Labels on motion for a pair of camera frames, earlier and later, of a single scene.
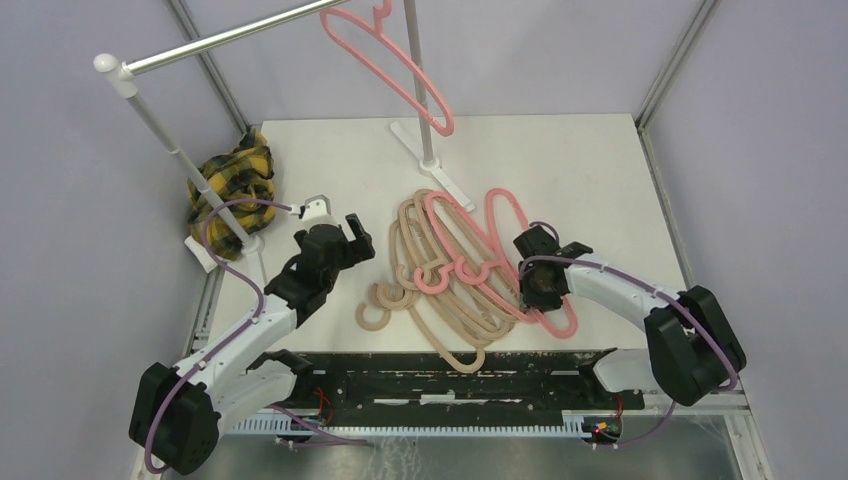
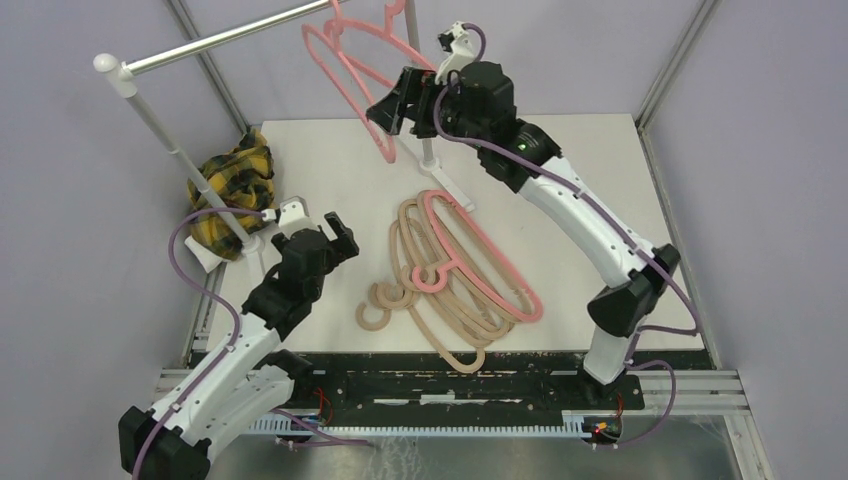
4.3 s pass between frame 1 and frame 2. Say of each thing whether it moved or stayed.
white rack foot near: stayed
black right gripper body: moved
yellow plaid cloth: stayed
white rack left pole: stayed
